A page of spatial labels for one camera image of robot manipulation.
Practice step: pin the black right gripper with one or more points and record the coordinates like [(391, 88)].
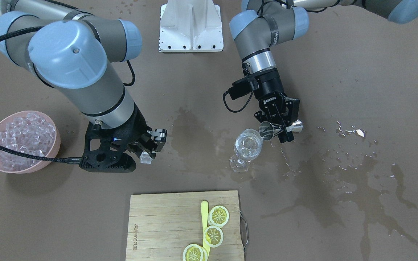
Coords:
[(139, 126)]

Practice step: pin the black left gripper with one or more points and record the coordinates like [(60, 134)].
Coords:
[(270, 88)]

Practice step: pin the clear ice cube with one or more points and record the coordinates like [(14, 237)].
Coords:
[(145, 158)]

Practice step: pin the steel jigger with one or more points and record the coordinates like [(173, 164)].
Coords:
[(269, 130)]

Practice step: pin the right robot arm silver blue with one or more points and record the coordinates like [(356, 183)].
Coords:
[(73, 52)]

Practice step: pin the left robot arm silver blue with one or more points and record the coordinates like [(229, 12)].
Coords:
[(263, 24)]

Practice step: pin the clear wine glass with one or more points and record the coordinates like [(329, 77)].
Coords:
[(247, 147)]

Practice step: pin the pink bowl of ice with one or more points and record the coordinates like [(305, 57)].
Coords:
[(29, 132)]

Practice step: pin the yellow plastic knife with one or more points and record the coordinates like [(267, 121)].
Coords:
[(204, 213)]

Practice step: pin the bamboo cutting board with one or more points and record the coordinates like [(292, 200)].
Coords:
[(162, 225)]

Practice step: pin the far lemon slice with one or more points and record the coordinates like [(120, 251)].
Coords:
[(194, 252)]

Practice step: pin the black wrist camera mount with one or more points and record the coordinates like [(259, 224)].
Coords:
[(107, 152)]

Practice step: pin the lemon slice near handle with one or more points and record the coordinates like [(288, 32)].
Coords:
[(218, 216)]

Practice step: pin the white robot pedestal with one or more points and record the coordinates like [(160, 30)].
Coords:
[(190, 26)]

